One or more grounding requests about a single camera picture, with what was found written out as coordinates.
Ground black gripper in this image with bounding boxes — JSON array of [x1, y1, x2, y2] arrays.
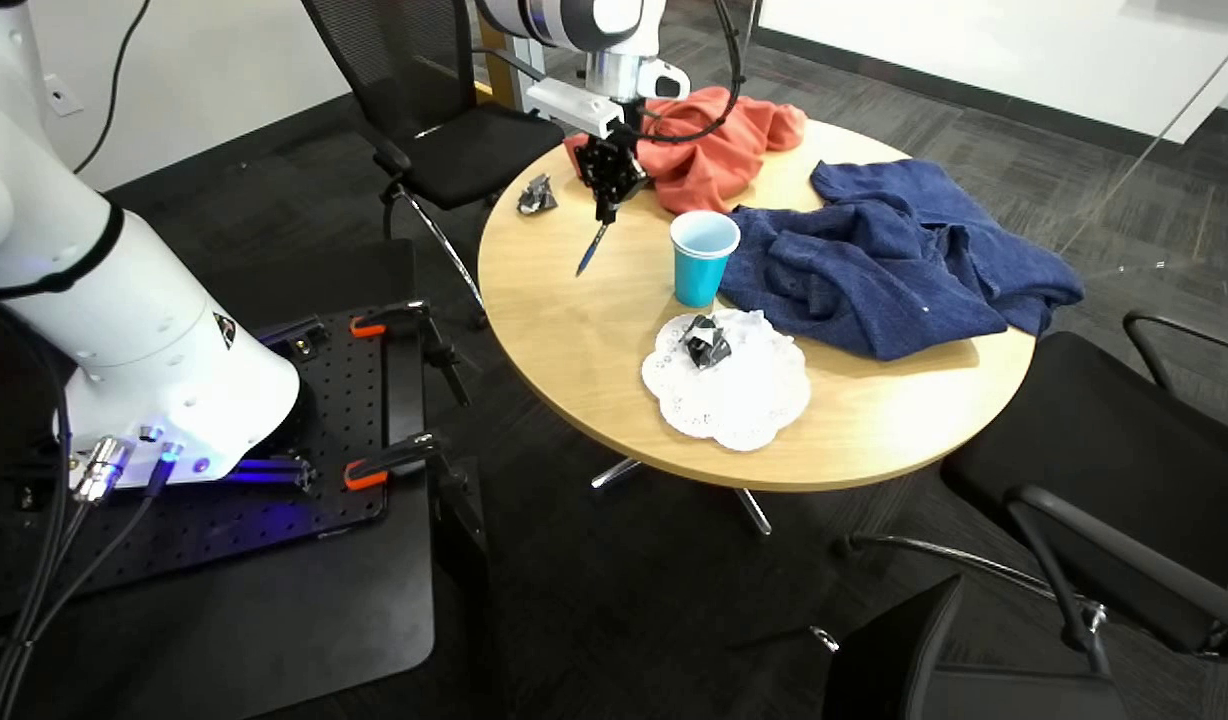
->
[[576, 116, 652, 229]]

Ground dark pen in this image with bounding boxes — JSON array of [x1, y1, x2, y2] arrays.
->
[[572, 211, 619, 279]]

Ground blue plastic cup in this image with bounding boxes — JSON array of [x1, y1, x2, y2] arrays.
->
[[667, 208, 749, 311]]

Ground small black metal clip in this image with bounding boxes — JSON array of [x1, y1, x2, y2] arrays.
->
[[512, 173, 560, 219]]

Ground orange cloth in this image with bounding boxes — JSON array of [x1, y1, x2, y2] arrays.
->
[[560, 83, 813, 219]]

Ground black office chair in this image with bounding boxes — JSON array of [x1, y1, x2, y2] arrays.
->
[[808, 533, 1135, 720], [939, 309, 1228, 661], [302, 0, 569, 311]]

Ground black binder clip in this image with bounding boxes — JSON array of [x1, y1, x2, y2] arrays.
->
[[682, 311, 737, 371]]

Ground navy blue cloth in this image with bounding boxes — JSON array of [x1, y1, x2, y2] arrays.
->
[[718, 157, 1089, 363]]

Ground chrome table legs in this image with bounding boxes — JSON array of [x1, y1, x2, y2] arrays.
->
[[588, 453, 779, 543]]

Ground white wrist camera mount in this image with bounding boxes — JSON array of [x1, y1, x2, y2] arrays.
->
[[522, 74, 631, 137]]

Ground wooden post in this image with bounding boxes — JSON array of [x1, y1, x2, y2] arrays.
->
[[463, 26, 554, 116]]

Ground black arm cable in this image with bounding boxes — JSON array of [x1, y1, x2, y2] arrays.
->
[[631, 0, 752, 149]]

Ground orange-handled black clamp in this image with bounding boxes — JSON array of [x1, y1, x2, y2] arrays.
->
[[228, 428, 446, 502], [258, 297, 474, 403]]

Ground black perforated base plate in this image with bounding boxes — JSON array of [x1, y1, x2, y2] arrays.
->
[[47, 309, 435, 592]]

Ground black wall cable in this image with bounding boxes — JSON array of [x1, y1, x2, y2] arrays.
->
[[68, 0, 156, 177]]

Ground robot base cable bundle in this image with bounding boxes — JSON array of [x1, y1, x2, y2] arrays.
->
[[0, 438, 182, 720]]

